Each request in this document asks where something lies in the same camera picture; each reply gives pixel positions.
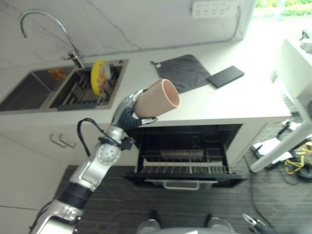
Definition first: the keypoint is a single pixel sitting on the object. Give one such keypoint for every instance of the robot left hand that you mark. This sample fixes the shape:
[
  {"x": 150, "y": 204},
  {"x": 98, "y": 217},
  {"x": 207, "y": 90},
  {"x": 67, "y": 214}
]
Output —
[{"x": 126, "y": 114}]

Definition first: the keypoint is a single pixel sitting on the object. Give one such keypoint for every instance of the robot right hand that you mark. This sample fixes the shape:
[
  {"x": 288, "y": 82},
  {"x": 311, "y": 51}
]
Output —
[{"x": 257, "y": 224}]

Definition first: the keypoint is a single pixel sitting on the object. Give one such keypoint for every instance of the pink plastic cup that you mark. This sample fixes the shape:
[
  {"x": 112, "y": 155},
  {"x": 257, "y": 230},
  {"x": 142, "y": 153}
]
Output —
[{"x": 156, "y": 97}]

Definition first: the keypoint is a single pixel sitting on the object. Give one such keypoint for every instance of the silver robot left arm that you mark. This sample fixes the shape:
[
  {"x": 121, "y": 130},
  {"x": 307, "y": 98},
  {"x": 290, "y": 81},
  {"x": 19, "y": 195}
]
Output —
[{"x": 85, "y": 175}]

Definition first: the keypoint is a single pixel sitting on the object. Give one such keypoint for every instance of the black drawer dishwasher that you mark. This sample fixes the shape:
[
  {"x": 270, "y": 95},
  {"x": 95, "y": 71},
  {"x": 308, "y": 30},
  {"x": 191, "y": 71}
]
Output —
[{"x": 185, "y": 156}]

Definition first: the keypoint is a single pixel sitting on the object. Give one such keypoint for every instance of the yellow rimmed plate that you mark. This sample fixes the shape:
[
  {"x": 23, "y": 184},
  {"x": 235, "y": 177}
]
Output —
[{"x": 98, "y": 76}]

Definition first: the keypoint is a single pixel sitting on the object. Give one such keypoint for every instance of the metal dish drying rack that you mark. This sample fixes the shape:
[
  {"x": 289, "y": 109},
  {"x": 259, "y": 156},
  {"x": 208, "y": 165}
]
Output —
[{"x": 85, "y": 90}]

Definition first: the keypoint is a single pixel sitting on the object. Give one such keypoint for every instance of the dark grey cloth mat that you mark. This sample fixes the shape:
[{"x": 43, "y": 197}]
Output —
[{"x": 181, "y": 72}]

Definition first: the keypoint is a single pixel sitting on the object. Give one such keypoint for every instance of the stainless steel sink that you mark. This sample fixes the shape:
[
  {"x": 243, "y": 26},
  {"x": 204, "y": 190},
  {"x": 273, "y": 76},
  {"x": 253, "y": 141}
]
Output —
[{"x": 61, "y": 85}]

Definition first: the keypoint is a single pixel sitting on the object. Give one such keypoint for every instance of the robot silver legs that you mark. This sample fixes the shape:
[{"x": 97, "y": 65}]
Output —
[{"x": 182, "y": 223}]

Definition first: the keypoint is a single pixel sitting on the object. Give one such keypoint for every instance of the orange sponge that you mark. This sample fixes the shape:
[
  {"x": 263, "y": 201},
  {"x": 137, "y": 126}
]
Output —
[{"x": 57, "y": 72}]

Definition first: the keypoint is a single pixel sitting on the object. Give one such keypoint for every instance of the chrome curved faucet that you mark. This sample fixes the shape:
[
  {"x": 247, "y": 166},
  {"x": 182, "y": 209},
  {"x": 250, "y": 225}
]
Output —
[{"x": 61, "y": 31}]

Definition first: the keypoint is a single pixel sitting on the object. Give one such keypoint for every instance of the black smartphone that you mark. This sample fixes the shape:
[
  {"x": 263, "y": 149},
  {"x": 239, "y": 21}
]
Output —
[{"x": 225, "y": 76}]

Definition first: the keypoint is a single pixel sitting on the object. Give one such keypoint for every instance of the white table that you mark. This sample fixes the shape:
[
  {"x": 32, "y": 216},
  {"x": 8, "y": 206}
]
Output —
[{"x": 287, "y": 102}]

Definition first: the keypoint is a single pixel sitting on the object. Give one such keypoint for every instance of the white power strip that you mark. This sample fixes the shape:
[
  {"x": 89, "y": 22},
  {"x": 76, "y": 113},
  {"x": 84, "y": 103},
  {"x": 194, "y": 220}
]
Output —
[{"x": 214, "y": 8}]

